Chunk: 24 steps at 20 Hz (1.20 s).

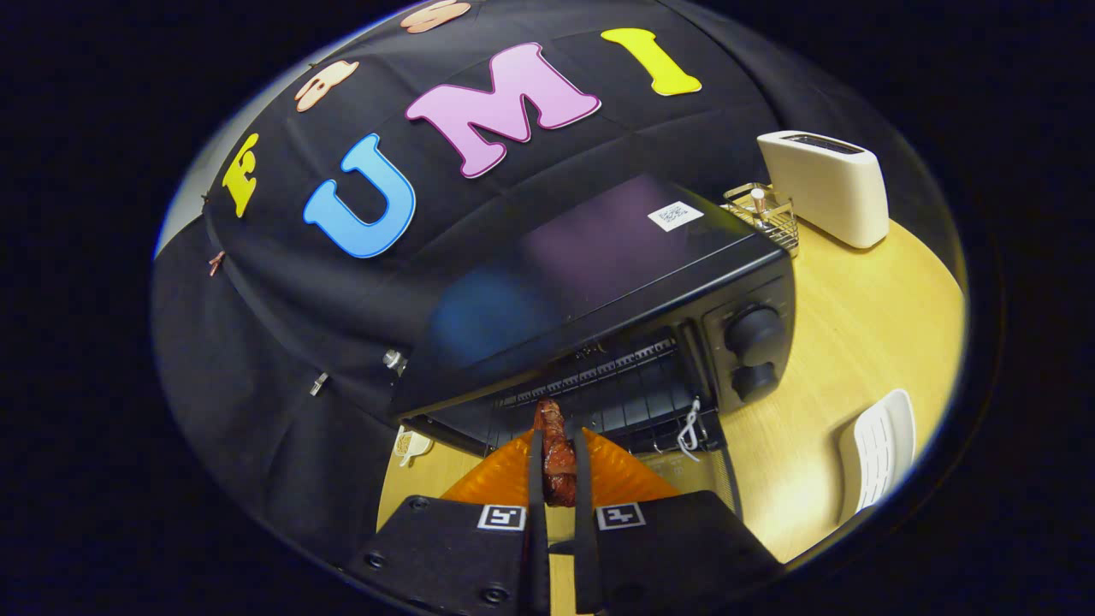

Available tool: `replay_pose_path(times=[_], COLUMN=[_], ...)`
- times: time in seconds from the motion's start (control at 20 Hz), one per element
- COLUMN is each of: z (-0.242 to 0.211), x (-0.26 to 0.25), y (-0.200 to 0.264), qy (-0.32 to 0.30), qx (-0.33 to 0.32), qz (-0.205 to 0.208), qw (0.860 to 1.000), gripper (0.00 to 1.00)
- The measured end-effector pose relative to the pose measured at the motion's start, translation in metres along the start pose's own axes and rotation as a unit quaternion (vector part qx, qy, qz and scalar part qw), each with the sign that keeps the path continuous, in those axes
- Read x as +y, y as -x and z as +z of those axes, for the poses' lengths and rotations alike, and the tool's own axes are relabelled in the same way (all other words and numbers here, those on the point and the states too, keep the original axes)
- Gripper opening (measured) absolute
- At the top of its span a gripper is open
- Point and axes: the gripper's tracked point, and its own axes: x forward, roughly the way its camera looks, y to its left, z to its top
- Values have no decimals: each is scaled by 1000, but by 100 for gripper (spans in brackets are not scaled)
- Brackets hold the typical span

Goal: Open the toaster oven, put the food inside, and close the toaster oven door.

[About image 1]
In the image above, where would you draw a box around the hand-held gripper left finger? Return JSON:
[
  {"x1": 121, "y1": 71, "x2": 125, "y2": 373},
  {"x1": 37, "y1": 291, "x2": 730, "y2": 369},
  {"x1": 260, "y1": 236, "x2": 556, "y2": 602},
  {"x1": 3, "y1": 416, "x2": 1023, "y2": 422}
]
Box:
[{"x1": 346, "y1": 428, "x2": 553, "y2": 616}]

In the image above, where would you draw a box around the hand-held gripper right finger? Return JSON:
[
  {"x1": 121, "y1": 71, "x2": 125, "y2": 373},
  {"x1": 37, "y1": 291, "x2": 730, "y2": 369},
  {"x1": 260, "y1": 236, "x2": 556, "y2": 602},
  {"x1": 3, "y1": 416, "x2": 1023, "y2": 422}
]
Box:
[{"x1": 571, "y1": 428, "x2": 784, "y2": 616}]

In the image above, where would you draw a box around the reddish brown meat strip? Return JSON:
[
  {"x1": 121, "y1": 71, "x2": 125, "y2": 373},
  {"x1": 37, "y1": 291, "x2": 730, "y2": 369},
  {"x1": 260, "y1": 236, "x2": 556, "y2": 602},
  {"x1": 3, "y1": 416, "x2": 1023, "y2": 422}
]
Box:
[{"x1": 533, "y1": 398, "x2": 579, "y2": 507}]

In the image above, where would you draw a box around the black toaster oven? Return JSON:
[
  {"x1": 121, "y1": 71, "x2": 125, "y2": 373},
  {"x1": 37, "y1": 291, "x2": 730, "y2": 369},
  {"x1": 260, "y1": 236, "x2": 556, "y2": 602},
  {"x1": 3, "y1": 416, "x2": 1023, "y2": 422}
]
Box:
[{"x1": 389, "y1": 174, "x2": 798, "y2": 523}]

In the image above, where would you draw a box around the cream white toaster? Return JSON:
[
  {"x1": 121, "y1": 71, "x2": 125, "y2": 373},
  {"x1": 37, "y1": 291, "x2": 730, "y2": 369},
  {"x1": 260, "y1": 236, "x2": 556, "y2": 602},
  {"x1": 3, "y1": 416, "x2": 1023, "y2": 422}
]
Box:
[{"x1": 757, "y1": 130, "x2": 891, "y2": 250}]

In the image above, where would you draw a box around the white divided seed tray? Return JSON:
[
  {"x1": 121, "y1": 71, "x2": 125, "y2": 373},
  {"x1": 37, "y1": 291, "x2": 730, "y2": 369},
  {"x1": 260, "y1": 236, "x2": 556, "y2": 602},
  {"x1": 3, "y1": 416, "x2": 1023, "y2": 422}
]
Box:
[{"x1": 394, "y1": 428, "x2": 435, "y2": 467}]

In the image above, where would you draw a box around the small white dish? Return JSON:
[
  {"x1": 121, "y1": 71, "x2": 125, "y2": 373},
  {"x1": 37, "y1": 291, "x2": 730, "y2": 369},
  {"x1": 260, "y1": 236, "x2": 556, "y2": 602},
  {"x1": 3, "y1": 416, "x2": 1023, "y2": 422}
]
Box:
[{"x1": 837, "y1": 389, "x2": 918, "y2": 523}]

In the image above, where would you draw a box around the small wire basket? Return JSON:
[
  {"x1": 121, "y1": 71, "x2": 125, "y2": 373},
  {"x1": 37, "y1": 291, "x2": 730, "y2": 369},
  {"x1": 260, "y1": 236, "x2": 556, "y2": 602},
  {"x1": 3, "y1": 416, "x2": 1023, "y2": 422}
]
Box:
[{"x1": 723, "y1": 182, "x2": 801, "y2": 258}]

